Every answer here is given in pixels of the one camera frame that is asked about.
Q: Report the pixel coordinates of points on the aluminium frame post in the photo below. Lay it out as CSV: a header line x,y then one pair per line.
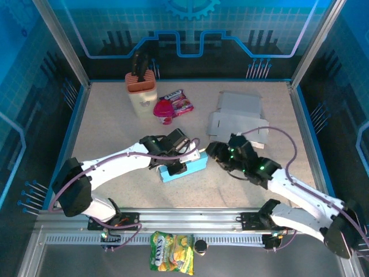
x,y
62,43
317,43

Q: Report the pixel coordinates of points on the pink lidded cup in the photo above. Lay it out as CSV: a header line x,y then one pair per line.
x,y
163,111

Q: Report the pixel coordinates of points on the blue paper box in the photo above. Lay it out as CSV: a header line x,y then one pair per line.
x,y
196,166

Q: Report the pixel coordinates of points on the pink candy bag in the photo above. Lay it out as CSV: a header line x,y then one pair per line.
x,y
181,101

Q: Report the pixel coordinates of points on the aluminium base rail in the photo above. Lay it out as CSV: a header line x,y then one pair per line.
x,y
187,217

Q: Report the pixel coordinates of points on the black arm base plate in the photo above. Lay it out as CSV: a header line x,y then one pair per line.
x,y
129,220
250,222

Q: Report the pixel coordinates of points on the black round knob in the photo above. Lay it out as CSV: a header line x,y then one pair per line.
x,y
201,246

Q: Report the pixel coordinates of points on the white paper box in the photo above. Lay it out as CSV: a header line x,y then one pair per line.
x,y
236,121

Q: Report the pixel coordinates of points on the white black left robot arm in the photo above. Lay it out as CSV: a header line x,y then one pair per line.
x,y
115,164

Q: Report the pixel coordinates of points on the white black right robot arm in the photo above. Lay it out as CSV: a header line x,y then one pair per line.
x,y
302,193

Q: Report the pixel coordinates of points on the aluminium side rail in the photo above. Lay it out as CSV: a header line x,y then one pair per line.
x,y
72,135
306,130

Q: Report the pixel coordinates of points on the yellow candy bag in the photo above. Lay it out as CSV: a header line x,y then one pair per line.
x,y
171,254

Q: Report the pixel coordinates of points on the beige knife block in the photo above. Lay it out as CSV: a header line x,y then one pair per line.
x,y
144,101

